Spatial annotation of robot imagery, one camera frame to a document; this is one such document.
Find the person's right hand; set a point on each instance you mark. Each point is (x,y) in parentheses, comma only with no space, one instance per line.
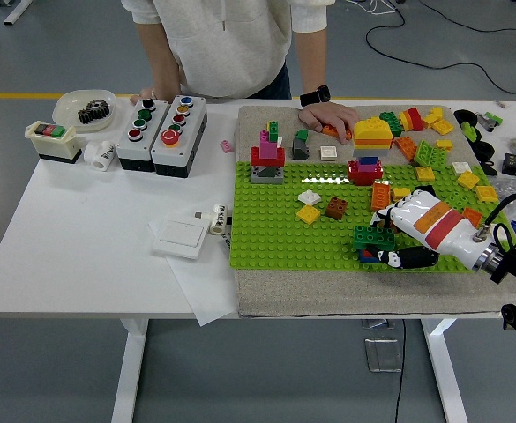
(142,94)

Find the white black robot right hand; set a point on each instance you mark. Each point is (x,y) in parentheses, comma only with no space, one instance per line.
(434,220)

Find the person's left hand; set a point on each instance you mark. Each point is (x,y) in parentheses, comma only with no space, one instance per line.
(328,115)

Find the orange long brick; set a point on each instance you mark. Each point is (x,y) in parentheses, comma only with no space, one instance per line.
(328,130)
(380,196)
(473,216)
(405,146)

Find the small yellow brick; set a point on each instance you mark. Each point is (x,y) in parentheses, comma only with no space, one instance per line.
(444,144)
(401,193)

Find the dark green long brick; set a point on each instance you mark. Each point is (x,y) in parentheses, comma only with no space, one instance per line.
(372,235)

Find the person's left forearm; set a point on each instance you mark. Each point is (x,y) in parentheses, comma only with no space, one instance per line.
(312,61)

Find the person's right forearm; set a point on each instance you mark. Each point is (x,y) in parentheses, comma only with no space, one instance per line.
(162,61)

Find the lime green long brick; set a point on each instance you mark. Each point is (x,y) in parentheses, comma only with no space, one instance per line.
(458,202)

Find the black square brick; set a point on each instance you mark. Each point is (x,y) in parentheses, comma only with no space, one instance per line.
(427,189)

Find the white flat square brick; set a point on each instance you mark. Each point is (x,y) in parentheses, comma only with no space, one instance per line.
(328,153)
(460,167)
(309,197)

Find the grey slope brick green top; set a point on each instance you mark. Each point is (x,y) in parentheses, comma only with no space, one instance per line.
(300,150)

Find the burger-shaped multicolour brick tower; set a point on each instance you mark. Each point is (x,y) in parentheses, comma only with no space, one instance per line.
(372,132)

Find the yellow flat square brick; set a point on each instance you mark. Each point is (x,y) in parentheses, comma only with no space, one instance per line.
(486,193)
(308,214)
(442,127)
(466,179)
(425,173)

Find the dark green chunky brick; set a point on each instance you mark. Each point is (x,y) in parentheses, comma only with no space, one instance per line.
(392,123)

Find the red pink grey brick tower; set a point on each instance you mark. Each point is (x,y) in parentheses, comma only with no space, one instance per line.
(266,155)

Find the red and blue brick stack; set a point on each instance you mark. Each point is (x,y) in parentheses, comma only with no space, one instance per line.
(365,255)

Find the red yellow orange curved bricks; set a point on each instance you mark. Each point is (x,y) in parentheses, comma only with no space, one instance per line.
(412,118)

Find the brown square brick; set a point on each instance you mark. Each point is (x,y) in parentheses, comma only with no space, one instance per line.
(336,208)

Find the small pink brick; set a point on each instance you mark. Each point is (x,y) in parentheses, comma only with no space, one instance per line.
(226,146)

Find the yellow brick pair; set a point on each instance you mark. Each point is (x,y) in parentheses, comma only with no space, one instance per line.
(434,113)

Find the green studded baseplate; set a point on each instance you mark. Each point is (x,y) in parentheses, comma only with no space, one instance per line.
(275,238)

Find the black wrist watch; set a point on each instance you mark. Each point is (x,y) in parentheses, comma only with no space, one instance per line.
(316,94)

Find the black metal gear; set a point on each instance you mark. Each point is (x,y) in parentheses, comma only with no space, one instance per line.
(93,112)

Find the grey four-button control box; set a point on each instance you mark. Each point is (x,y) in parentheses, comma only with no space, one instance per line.
(127,152)

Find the lime green flat plate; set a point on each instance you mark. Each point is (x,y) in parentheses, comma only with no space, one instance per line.
(423,152)
(437,158)

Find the grey emergency-stop control box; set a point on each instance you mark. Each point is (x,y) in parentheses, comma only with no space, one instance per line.
(182,150)

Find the small black clip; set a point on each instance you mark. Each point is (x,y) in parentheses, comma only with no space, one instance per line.
(488,167)

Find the white plastic bowl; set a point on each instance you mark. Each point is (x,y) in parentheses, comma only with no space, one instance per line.
(68,110)

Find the white pipe tee fitting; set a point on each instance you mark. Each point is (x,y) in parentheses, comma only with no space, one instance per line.
(94,154)

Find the clear plastic bag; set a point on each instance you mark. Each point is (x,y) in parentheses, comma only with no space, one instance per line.
(511,187)

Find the person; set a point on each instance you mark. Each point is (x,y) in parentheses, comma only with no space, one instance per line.
(222,44)

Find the lime green plastic piece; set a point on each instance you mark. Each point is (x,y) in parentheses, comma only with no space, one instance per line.
(468,130)

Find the black tape roll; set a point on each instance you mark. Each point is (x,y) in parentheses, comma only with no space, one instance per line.
(458,116)

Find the green and grey clip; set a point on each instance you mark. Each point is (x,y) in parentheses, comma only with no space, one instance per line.
(491,118)

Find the silver floor socket lid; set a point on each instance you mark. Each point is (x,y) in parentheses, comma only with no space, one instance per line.
(383,354)
(379,324)

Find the grey-brown mat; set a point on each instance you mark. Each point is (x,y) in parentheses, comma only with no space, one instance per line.
(328,291)

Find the white labelled tube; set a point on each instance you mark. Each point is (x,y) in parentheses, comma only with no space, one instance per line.
(218,220)

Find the white distant table foot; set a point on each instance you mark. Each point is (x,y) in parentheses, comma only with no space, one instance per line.
(17,9)

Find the white table leg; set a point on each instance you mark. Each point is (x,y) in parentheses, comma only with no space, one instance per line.
(127,374)
(443,374)

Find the white paper sheet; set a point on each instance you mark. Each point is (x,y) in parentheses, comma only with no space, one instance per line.
(204,291)

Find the cream red-green switch box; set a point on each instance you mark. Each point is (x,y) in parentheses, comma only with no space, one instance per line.
(54,147)

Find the white wall switch plate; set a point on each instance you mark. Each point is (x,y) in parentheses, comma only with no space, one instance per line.
(180,240)

